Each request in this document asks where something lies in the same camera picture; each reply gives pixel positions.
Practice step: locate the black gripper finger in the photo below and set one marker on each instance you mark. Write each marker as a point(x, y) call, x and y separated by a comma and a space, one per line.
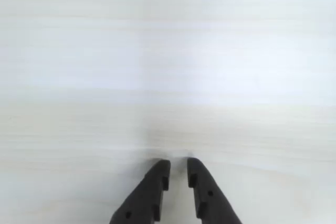
point(210, 203)
point(143, 195)

